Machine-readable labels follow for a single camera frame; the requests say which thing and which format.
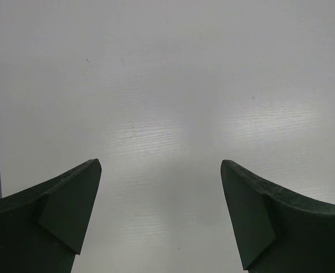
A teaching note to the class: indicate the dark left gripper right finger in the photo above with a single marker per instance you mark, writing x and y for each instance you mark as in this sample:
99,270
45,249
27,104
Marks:
275,228

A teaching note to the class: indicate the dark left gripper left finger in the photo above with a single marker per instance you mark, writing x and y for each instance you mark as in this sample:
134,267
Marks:
42,228

